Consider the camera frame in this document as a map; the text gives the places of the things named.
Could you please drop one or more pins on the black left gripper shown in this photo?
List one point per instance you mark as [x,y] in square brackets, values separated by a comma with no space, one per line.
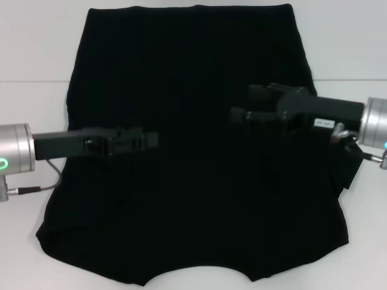
[66,145]

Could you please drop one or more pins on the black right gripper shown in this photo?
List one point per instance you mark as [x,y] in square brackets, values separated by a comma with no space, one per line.
[326,111]

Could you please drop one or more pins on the black shirt with FREE print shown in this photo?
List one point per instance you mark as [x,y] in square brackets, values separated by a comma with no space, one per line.
[193,75]

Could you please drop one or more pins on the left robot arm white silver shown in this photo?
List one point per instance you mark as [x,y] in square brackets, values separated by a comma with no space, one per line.
[15,145]

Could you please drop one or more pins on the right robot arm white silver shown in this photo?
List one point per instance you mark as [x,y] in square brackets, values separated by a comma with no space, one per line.
[376,121]

